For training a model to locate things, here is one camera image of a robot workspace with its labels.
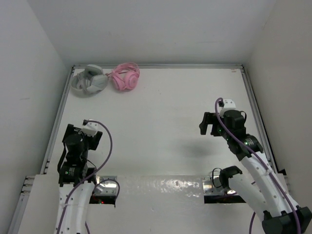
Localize pink headphones with cable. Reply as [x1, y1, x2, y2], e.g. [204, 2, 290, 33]
[106, 62, 140, 92]

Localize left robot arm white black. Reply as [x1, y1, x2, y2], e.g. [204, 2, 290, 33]
[54, 121, 102, 234]

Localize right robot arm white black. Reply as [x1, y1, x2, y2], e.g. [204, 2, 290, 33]
[199, 110, 312, 234]

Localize white grey headphones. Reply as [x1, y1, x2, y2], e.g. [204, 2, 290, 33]
[71, 64, 109, 97]

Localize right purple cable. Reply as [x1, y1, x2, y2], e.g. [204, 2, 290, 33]
[214, 97, 302, 234]

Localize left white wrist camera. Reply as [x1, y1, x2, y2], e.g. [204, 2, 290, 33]
[81, 119, 98, 137]

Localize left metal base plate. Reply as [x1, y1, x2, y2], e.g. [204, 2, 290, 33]
[94, 175, 118, 196]

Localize metal base plate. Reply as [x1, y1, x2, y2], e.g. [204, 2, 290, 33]
[202, 175, 237, 196]
[94, 175, 118, 196]

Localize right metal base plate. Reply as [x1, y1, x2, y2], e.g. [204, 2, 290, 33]
[202, 175, 237, 196]

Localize aluminium table frame rail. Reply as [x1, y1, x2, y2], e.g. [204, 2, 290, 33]
[7, 63, 291, 234]

